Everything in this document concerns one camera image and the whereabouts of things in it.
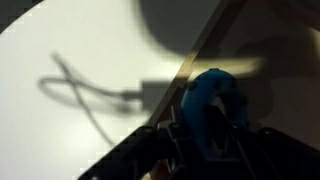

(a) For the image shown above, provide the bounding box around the big blue ring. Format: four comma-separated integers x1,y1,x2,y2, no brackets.
179,68,251,158

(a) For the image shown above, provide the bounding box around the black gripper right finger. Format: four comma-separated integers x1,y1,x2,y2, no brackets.
227,123,320,180

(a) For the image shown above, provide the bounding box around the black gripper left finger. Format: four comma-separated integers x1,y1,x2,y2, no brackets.
78,121,192,180

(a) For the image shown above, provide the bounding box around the shallow wooden box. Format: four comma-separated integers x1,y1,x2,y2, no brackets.
145,0,320,152

